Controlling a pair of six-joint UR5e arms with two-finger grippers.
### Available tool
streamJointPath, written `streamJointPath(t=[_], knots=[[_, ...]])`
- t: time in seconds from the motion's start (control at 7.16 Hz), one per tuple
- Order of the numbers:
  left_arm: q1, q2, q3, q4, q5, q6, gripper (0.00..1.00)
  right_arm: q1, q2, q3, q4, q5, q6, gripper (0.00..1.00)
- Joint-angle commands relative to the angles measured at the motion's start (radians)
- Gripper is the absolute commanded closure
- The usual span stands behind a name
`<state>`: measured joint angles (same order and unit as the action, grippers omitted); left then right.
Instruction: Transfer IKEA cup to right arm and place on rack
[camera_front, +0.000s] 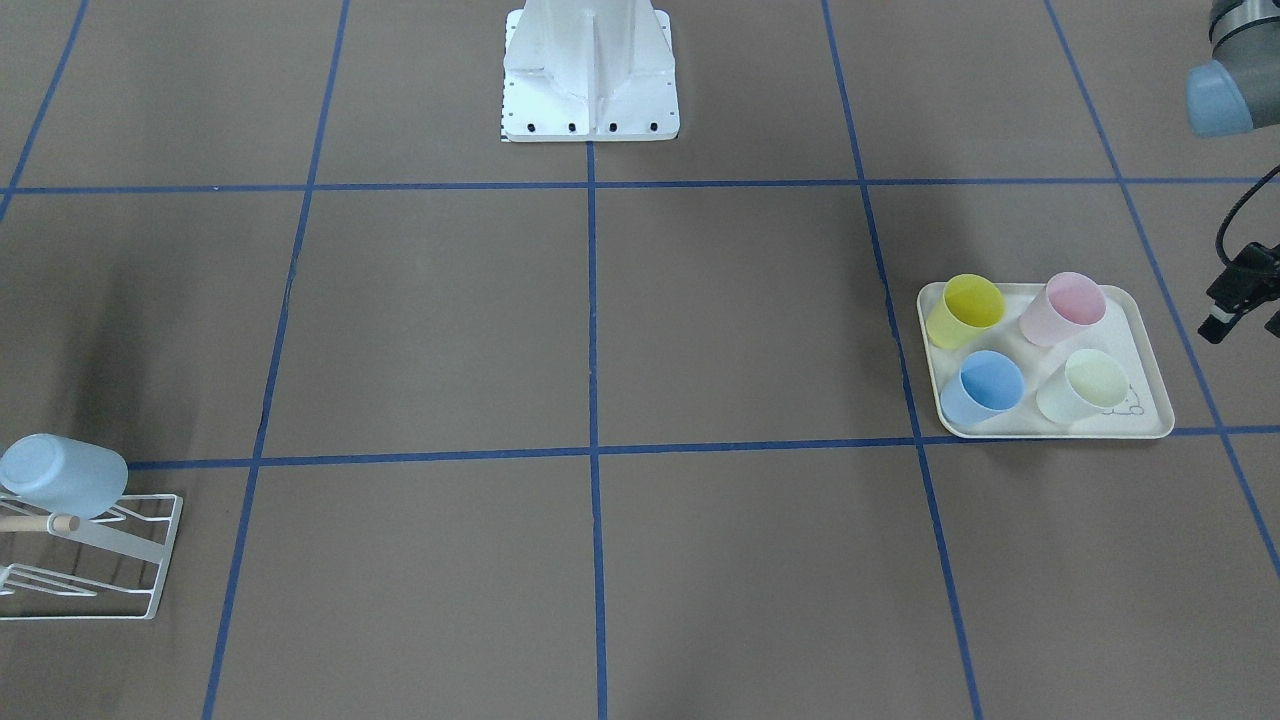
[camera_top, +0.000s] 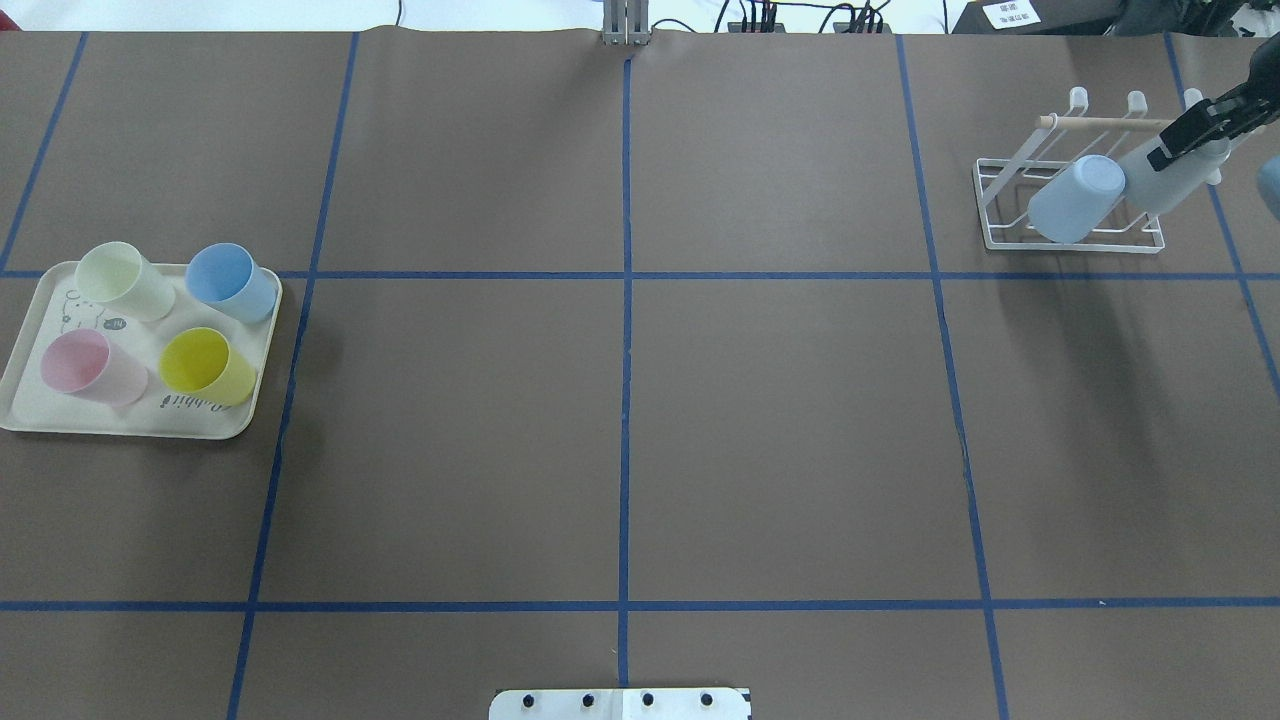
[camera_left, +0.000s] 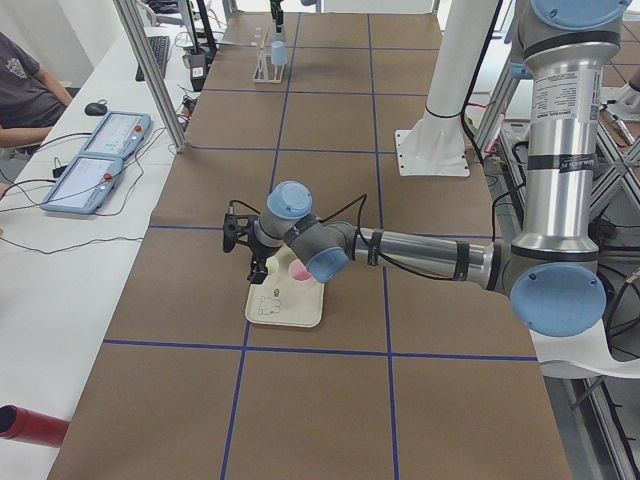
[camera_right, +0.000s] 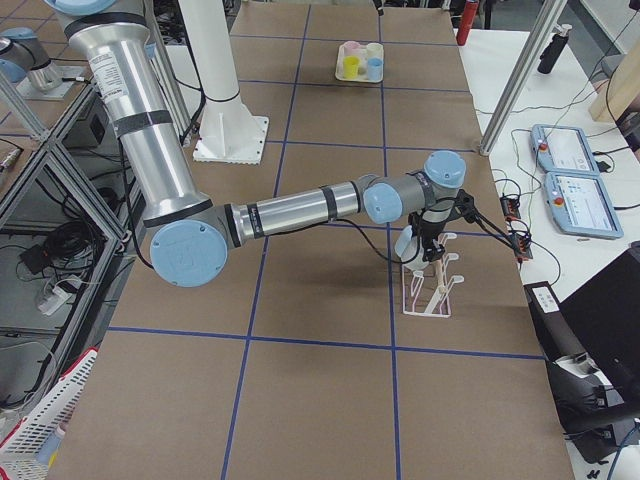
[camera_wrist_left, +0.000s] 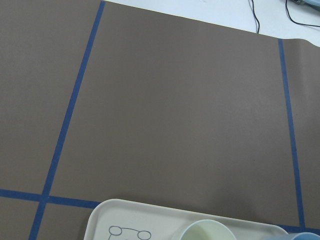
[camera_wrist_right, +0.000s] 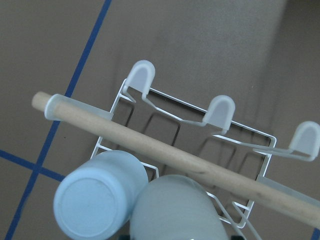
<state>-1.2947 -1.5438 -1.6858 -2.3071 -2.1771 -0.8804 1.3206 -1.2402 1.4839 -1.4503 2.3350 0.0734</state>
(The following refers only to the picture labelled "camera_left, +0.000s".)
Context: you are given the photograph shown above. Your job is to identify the light blue plastic cup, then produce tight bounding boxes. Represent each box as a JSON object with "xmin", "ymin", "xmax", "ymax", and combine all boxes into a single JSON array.
[{"xmin": 270, "ymin": 40, "xmax": 288, "ymax": 67}]

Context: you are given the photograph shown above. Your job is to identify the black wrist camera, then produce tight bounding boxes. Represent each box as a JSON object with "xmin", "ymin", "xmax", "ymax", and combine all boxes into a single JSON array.
[{"xmin": 222, "ymin": 213, "xmax": 255, "ymax": 253}]

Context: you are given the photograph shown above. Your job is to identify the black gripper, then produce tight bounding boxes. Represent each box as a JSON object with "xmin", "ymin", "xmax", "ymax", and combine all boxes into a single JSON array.
[
  {"xmin": 247, "ymin": 222, "xmax": 273, "ymax": 284},
  {"xmin": 269, "ymin": 0, "xmax": 284, "ymax": 34}
]

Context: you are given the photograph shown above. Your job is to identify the white wire cup rack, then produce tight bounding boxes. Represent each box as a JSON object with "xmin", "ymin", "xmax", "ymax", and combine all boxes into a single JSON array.
[{"xmin": 253, "ymin": 26, "xmax": 289, "ymax": 84}]

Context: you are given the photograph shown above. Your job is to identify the seated person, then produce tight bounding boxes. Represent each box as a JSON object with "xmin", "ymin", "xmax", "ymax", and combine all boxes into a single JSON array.
[{"xmin": 1, "ymin": 34, "xmax": 72, "ymax": 148}]

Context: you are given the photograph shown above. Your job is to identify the red cylinder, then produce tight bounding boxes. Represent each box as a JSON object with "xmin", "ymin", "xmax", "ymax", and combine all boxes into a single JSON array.
[{"xmin": 1, "ymin": 405, "xmax": 69, "ymax": 448}]

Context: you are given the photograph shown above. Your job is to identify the aluminium frame post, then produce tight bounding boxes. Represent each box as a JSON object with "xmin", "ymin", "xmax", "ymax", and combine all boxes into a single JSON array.
[{"xmin": 113, "ymin": 0, "xmax": 187, "ymax": 153}]

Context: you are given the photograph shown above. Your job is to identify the pink plastic cup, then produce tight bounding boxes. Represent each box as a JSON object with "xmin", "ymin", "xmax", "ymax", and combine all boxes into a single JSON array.
[{"xmin": 288, "ymin": 259, "xmax": 317, "ymax": 290}]

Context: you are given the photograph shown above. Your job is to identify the cream plastic tray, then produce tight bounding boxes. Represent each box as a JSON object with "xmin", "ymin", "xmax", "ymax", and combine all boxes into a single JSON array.
[{"xmin": 245, "ymin": 246, "xmax": 324, "ymax": 328}]

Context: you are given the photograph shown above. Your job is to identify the white chair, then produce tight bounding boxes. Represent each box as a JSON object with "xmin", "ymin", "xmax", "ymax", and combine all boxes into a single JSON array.
[{"xmin": 530, "ymin": 321, "xmax": 640, "ymax": 379}]

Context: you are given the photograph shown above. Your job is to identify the upper teach pendant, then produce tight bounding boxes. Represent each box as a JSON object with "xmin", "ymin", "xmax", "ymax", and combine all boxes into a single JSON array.
[{"xmin": 80, "ymin": 111, "xmax": 152, "ymax": 159}]

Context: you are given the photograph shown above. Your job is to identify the black computer mouse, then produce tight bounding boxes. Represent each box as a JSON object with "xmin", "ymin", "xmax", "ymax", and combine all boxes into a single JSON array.
[{"xmin": 84, "ymin": 102, "xmax": 108, "ymax": 116}]

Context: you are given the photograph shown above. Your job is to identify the teach pendant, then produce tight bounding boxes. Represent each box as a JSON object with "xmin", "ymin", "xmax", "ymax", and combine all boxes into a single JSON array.
[
  {"xmin": 80, "ymin": 111, "xmax": 152, "ymax": 159},
  {"xmin": 40, "ymin": 154, "xmax": 124, "ymax": 215}
]

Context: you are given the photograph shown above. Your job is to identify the lower teach pendant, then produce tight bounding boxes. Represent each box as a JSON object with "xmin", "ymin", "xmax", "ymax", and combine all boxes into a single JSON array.
[{"xmin": 40, "ymin": 154, "xmax": 124, "ymax": 215}]

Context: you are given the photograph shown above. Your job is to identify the pale green plastic cup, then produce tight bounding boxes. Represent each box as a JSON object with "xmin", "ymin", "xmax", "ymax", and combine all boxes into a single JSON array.
[{"xmin": 266, "ymin": 256, "xmax": 279, "ymax": 276}]

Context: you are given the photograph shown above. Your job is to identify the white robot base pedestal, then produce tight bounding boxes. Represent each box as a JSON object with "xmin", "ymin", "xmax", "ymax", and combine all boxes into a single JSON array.
[{"xmin": 395, "ymin": 0, "xmax": 501, "ymax": 177}]

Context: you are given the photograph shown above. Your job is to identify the black keyboard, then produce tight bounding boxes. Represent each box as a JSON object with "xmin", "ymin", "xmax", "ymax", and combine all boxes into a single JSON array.
[{"xmin": 147, "ymin": 35, "xmax": 170, "ymax": 78}]

